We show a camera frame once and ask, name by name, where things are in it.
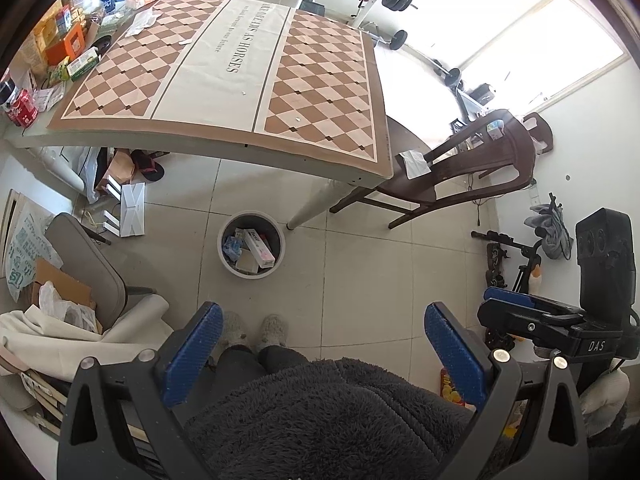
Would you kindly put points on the white tissue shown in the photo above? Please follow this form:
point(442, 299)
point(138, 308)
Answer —
point(414, 164)

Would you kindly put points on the bright window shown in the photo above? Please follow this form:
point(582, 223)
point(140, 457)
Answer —
point(525, 60)

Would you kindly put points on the brown cardboard box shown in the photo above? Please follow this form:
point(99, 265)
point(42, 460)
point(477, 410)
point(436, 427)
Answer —
point(60, 280)

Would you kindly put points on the wooden slats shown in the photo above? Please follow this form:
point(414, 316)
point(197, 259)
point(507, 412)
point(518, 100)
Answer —
point(42, 400)

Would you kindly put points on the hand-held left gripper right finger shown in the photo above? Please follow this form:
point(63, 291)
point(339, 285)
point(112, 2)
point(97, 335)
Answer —
point(452, 350)

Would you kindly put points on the black can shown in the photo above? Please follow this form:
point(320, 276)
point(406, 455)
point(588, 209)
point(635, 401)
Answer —
point(7, 95)

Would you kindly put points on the white leaflet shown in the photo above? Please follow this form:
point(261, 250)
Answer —
point(50, 96)

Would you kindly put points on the black tripod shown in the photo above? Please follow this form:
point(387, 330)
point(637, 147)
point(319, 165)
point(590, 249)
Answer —
point(505, 241)

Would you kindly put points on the beige cloth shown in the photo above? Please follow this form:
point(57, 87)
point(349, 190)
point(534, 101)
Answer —
point(125, 330)

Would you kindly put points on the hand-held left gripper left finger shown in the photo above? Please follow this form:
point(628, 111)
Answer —
point(197, 350)

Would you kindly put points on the white pillow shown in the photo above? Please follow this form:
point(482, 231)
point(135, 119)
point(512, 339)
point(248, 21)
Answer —
point(607, 390)

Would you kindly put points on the green printed white sack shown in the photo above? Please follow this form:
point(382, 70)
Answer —
point(27, 255)

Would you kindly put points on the green white box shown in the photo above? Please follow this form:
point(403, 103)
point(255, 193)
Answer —
point(82, 64)

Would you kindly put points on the red soda can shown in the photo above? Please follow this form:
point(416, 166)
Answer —
point(24, 110)

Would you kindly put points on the long white carton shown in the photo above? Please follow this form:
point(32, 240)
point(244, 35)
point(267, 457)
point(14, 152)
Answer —
point(257, 247)

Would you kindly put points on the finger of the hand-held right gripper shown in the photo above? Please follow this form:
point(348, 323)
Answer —
point(505, 317)
point(510, 297)

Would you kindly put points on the white pipe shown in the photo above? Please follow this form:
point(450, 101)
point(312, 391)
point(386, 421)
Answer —
point(55, 167)

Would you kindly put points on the checkered brown tablecloth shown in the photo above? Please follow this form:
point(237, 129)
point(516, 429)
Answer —
point(215, 60)

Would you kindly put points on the grey cloth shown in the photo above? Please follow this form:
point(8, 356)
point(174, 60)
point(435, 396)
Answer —
point(550, 230)

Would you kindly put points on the orange box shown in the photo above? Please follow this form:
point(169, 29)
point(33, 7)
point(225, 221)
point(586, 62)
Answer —
point(65, 45)

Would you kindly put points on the black case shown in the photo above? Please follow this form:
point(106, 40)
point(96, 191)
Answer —
point(482, 94)

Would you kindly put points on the grey chair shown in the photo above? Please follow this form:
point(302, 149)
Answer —
point(95, 270)

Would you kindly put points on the brown open carton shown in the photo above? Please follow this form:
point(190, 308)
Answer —
point(120, 167)

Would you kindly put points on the red snack box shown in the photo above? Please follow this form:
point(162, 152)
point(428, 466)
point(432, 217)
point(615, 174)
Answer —
point(447, 385)

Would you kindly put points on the red black slipper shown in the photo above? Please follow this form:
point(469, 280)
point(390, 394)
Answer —
point(147, 167)

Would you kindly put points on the blue wrapper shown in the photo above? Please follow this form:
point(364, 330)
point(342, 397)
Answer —
point(232, 249)

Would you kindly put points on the white round trash bin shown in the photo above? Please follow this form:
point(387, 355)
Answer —
point(250, 275)

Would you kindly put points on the person's dark pants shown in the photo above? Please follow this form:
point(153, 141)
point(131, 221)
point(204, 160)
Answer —
point(280, 357)

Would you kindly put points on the white paper sheet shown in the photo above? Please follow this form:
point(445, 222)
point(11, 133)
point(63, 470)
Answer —
point(142, 22)

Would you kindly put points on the green snack packet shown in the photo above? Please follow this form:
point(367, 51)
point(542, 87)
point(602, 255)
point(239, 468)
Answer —
point(59, 72)

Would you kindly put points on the white orange bottle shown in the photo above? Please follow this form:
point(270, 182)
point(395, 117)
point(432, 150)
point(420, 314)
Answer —
point(536, 271)

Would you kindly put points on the person's fuzzy grey slipper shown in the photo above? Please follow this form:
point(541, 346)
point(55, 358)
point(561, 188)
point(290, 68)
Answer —
point(234, 327)
point(272, 329)

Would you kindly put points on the dark wooden chair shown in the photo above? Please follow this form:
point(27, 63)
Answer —
point(500, 145)
point(542, 130)

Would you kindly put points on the checkered tablecloth table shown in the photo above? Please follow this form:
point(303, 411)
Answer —
point(200, 147)

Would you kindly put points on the crumpled white plastic bag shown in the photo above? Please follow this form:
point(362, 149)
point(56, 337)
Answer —
point(55, 300)

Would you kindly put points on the yellow carton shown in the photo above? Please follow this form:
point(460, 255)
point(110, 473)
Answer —
point(50, 30)

